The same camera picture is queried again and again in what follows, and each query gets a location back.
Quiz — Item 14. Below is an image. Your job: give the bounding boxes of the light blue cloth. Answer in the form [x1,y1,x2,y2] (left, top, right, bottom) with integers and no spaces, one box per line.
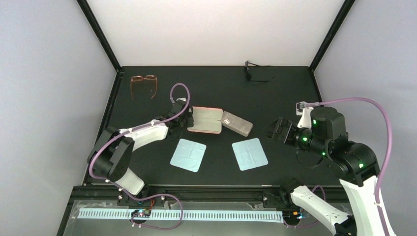
[170,139,207,173]
[232,138,268,171]

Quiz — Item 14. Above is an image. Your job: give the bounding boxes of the pink glasses case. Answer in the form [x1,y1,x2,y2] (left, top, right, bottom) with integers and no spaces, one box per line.
[187,106,223,134]

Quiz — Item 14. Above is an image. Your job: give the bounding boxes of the grey glasses case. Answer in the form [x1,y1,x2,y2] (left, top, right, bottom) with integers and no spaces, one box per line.
[220,111,253,137]

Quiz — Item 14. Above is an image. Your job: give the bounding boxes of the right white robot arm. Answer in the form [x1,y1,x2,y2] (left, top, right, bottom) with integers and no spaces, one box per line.
[266,107,394,236]

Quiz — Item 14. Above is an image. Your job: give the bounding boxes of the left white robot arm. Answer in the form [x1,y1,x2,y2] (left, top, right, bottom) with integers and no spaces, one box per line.
[88,99,194,195]

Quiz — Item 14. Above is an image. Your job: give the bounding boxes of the black sunglasses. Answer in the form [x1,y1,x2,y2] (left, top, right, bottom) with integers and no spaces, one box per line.
[244,60,274,83]

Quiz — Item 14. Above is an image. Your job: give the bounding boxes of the brown translucent sunglasses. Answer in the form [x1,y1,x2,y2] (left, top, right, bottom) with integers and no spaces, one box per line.
[130,75,158,100]

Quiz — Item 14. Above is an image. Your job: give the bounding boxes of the right circuit board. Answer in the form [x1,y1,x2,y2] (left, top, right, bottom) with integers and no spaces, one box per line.
[283,211,310,220]

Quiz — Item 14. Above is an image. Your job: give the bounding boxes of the circuit board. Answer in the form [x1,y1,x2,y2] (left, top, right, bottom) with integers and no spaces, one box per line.
[283,211,310,220]
[131,209,151,218]

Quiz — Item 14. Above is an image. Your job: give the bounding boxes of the left circuit board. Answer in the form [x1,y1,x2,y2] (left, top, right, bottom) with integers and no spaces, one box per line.
[131,209,151,218]

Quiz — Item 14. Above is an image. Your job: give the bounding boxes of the clear plastic sheet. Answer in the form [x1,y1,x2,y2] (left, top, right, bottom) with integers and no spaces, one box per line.
[63,199,367,236]

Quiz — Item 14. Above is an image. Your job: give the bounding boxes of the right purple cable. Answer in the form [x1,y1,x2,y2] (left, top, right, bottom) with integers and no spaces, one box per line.
[282,97,393,236]

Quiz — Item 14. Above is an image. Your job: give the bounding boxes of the purple cable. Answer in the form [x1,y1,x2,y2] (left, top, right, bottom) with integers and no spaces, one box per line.
[89,83,191,230]
[282,97,393,236]

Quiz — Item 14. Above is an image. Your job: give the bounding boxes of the black aluminium frame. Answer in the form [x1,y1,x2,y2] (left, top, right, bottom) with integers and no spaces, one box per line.
[55,0,375,236]

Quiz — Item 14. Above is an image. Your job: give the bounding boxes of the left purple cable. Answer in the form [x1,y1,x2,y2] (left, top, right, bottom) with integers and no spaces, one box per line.
[89,83,191,230]

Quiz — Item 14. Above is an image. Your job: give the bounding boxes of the white slotted cable duct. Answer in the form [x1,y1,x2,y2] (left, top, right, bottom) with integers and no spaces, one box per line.
[76,208,284,223]

